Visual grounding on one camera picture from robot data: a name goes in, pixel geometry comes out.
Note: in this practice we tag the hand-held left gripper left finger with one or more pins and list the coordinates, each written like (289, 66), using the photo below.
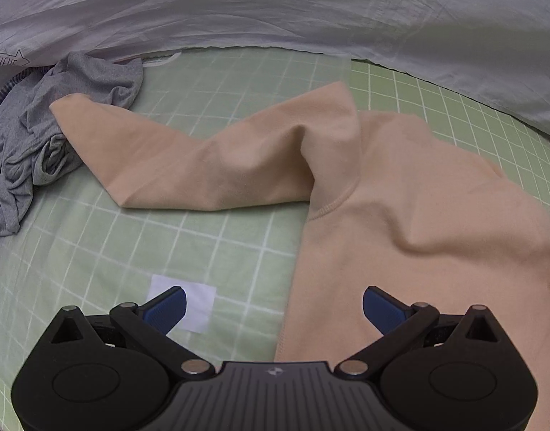
(166, 309)

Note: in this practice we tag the white printed blanket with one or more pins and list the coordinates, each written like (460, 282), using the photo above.
(266, 13)

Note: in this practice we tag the white square paper patch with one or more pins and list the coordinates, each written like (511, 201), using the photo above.
(191, 307)

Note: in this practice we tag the green checkered bed sheet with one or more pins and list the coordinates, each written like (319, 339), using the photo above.
(167, 242)

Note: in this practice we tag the grey crumpled garment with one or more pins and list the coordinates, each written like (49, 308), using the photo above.
(37, 134)

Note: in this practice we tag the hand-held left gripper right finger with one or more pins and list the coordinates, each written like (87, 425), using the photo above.
(381, 309)

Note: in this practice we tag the beige long-sleeve shirt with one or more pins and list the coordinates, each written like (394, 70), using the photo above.
(391, 197)

